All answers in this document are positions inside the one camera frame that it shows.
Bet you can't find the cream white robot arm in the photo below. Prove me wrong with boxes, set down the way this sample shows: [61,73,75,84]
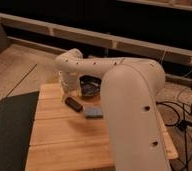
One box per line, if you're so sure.
[56,49,171,171]

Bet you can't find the black cylindrical eraser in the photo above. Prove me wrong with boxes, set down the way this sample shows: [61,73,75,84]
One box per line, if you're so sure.
[65,97,83,112]

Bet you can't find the dark grey floor mat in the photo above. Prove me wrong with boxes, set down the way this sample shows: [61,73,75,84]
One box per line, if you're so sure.
[0,91,39,171]

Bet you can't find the long white wooden shelf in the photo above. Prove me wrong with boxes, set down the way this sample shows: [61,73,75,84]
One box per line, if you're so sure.
[0,13,192,65]

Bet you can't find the dark round bowl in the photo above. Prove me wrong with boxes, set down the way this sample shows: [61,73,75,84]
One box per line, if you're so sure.
[80,76,101,97]

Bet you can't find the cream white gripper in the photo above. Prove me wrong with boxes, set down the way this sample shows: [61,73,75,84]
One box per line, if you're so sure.
[58,71,80,94]

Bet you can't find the black floor cables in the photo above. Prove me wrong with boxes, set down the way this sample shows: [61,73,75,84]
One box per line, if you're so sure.
[155,81,192,171]

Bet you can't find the blue grey sponge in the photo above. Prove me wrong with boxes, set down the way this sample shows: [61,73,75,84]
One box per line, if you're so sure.
[84,107,103,118]

